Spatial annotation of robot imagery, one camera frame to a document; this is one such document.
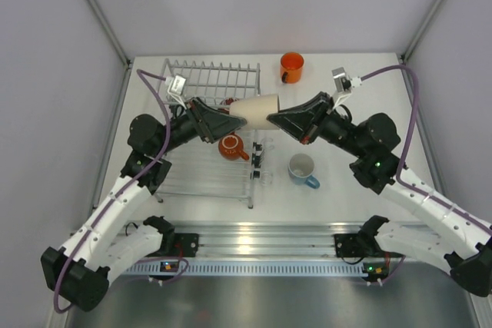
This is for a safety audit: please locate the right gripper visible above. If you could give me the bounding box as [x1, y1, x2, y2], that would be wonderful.
[268, 92, 367, 159]

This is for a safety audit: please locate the red cup white inside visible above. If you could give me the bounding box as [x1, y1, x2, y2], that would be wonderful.
[220, 98, 238, 106]

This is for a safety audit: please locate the white wire dish rack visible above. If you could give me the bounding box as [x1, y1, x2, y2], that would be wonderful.
[157, 58, 261, 208]

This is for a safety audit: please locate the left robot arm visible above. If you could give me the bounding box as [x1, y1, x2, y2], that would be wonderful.
[41, 98, 247, 313]

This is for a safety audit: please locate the blue mug white inside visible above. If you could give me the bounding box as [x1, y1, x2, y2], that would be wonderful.
[288, 154, 321, 190]

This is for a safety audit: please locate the clear hook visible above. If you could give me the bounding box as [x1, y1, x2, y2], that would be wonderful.
[258, 171, 274, 186]
[255, 137, 274, 153]

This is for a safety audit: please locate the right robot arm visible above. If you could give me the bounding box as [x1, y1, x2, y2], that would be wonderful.
[267, 92, 491, 297]

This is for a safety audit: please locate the slotted cable duct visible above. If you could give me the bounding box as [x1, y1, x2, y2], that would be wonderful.
[125, 260, 385, 277]

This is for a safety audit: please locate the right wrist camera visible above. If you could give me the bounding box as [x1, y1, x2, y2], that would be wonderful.
[331, 67, 362, 108]

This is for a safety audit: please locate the clear hook lower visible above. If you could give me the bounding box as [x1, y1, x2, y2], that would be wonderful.
[258, 171, 274, 186]

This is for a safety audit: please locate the small dark orange cup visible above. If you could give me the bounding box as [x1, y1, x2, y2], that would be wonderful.
[218, 133, 250, 161]

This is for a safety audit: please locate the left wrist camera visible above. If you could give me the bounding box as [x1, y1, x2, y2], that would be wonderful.
[165, 75, 187, 107]

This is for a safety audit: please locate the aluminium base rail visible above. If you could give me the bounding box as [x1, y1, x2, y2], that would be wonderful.
[68, 221, 439, 263]

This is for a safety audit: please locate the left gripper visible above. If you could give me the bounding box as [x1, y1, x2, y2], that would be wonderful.
[155, 97, 246, 157]

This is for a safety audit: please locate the orange mug black handle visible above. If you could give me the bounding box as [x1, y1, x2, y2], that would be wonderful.
[280, 51, 304, 84]

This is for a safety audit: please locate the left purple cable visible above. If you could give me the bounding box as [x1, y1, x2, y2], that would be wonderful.
[52, 68, 172, 313]

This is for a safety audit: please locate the clear hook upper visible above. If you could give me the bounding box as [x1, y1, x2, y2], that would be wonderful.
[255, 137, 274, 153]

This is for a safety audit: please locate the beige handleless cup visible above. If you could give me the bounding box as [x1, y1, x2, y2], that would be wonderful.
[229, 94, 279, 131]

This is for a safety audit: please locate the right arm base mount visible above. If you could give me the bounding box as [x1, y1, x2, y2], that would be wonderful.
[334, 215, 389, 262]

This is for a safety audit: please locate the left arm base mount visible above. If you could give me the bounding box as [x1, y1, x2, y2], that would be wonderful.
[143, 216, 199, 258]

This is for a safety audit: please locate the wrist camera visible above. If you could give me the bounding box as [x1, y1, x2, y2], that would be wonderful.
[331, 67, 362, 108]
[165, 75, 187, 107]

